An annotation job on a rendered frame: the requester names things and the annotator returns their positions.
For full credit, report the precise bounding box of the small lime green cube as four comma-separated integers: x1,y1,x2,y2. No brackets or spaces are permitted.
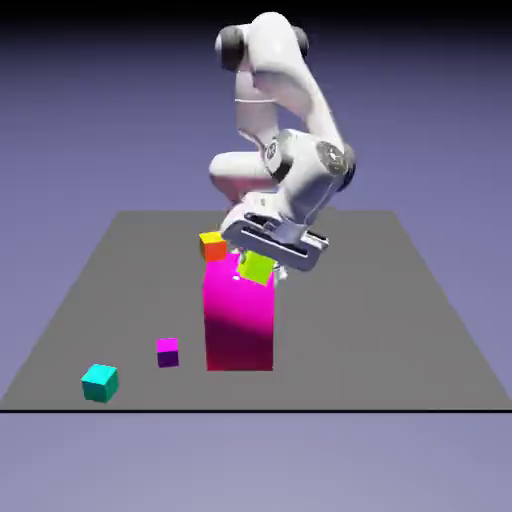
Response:
237,250,277,287

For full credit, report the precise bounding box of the small teal cube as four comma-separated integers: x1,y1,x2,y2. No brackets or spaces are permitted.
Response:
80,363,120,404

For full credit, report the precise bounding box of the small orange cube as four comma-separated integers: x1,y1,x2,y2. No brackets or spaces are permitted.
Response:
198,231,228,263

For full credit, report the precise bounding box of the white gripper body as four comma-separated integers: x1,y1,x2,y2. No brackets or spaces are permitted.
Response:
220,210,330,273

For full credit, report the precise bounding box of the small purple cube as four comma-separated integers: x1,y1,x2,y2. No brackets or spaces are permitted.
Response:
156,337,180,369

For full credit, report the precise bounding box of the large magenta box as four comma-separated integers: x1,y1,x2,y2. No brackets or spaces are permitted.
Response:
202,251,276,372

